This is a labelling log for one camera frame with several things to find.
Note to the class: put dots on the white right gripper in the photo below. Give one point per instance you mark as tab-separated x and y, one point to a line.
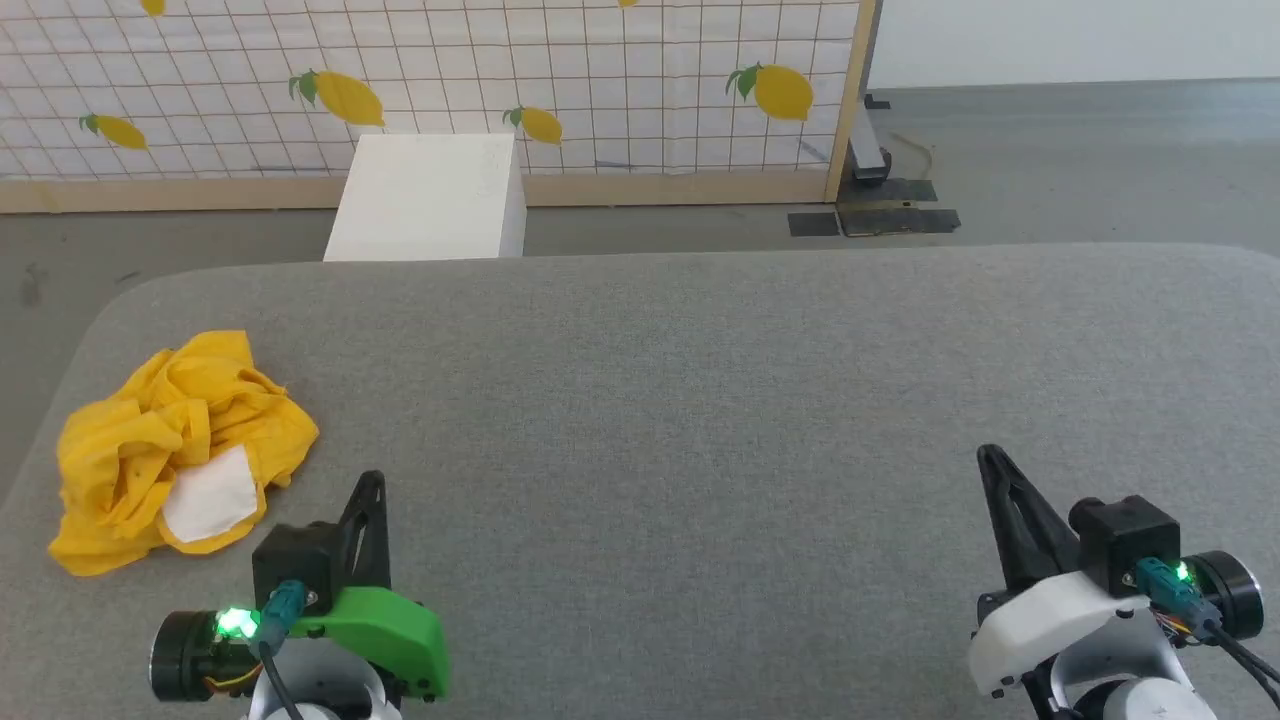
1050	620

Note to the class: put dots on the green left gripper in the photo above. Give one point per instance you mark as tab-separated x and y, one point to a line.
390	625

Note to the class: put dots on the yellow cat-face T-shirt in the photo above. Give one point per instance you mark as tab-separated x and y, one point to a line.
130	450

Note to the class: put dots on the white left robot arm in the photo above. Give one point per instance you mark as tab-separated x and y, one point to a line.
330	700

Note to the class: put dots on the grey fabric sofa seat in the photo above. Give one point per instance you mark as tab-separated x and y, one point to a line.
640	400

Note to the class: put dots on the white rectangular box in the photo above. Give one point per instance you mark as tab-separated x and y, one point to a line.
420	200

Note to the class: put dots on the dark grey floor mat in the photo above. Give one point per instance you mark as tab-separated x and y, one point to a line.
905	190

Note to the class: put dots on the small black floor mat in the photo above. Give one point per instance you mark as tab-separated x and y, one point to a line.
813	224

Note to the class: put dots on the grey metal stand base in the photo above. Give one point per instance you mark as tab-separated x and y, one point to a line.
868	150

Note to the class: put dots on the lemon print partition screen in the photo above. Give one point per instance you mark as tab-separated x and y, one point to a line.
600	60

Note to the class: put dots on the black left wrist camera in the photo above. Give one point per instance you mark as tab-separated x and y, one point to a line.
295	555

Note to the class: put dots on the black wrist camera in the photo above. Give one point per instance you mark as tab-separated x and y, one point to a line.
295	555
1125	540

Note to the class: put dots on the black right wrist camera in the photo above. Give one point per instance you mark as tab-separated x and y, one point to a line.
1125	540

